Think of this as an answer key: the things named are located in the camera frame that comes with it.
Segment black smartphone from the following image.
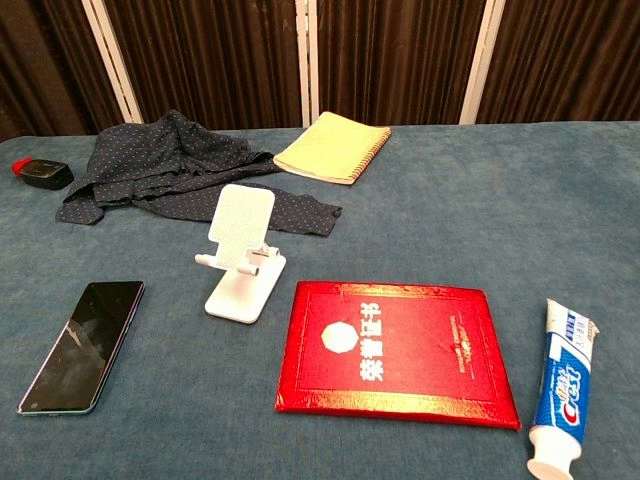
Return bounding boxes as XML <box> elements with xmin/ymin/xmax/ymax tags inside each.
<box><xmin>16</xmin><ymin>280</ymin><xmax>147</xmax><ymax>417</ymax></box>

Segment white folding phone stand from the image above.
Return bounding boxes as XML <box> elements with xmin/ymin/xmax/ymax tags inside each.
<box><xmin>194</xmin><ymin>183</ymin><xmax>288</xmax><ymax>325</ymax></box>

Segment yellow spiral notebook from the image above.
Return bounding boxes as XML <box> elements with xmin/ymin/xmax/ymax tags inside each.
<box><xmin>272</xmin><ymin>110</ymin><xmax>393</xmax><ymax>187</ymax></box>

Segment blue felt table cover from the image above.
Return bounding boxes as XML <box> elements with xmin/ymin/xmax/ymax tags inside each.
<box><xmin>0</xmin><ymin>119</ymin><xmax>640</xmax><ymax>480</ymax></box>

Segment red gold certificate folder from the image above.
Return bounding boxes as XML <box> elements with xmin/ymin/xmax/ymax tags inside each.
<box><xmin>273</xmin><ymin>279</ymin><xmax>523</xmax><ymax>432</ymax></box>

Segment navy dotted shirt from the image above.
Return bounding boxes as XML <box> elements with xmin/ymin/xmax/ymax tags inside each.
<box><xmin>55</xmin><ymin>108</ymin><xmax>344</xmax><ymax>238</ymax></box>

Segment brown pleated curtain panel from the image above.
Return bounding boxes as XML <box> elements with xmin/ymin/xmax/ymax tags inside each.
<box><xmin>104</xmin><ymin>0</ymin><xmax>304</xmax><ymax>132</ymax></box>
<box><xmin>317</xmin><ymin>0</ymin><xmax>486</xmax><ymax>126</ymax></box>
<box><xmin>0</xmin><ymin>0</ymin><xmax>124</xmax><ymax>144</ymax></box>
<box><xmin>477</xmin><ymin>0</ymin><xmax>640</xmax><ymax>125</ymax></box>

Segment blue white toothpaste tube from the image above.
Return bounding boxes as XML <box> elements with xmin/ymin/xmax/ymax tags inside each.
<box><xmin>526</xmin><ymin>297</ymin><xmax>601</xmax><ymax>480</ymax></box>

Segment black bottle with red cap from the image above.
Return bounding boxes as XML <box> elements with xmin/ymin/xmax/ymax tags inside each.
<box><xmin>9</xmin><ymin>156</ymin><xmax>75</xmax><ymax>192</ymax></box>

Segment white screen frame post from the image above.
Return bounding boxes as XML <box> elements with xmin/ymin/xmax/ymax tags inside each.
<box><xmin>295</xmin><ymin>0</ymin><xmax>321</xmax><ymax>129</ymax></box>
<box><xmin>458</xmin><ymin>0</ymin><xmax>506</xmax><ymax>125</ymax></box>
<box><xmin>82</xmin><ymin>0</ymin><xmax>144</xmax><ymax>125</ymax></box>

